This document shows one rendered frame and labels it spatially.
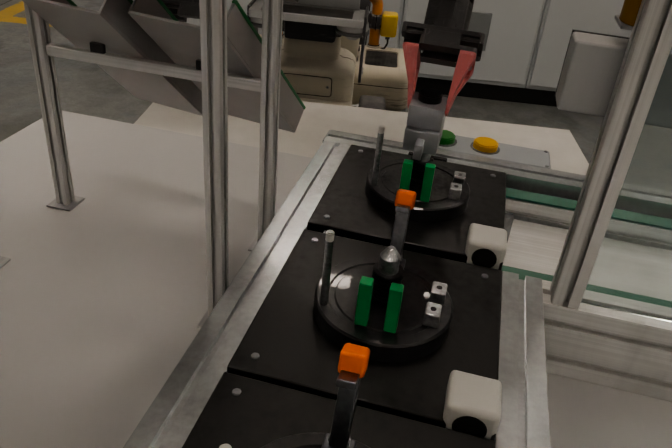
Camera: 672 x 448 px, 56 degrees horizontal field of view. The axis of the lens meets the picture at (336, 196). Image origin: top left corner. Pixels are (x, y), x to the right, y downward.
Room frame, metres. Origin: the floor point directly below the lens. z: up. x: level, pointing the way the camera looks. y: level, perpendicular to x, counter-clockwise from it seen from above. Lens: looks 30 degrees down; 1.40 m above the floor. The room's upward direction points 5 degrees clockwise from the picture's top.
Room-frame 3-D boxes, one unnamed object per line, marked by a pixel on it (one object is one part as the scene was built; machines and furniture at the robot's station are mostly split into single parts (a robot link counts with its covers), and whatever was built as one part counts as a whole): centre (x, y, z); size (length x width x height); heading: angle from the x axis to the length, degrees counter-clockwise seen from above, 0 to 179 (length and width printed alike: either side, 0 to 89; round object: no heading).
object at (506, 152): (0.95, -0.24, 0.93); 0.21 x 0.07 x 0.06; 78
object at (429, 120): (0.75, -0.10, 1.08); 0.08 x 0.04 x 0.07; 168
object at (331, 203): (0.75, -0.11, 0.96); 0.24 x 0.24 x 0.02; 78
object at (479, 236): (0.64, -0.18, 0.97); 0.05 x 0.05 x 0.04; 78
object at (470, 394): (0.50, -0.06, 1.01); 0.24 x 0.24 x 0.13; 78
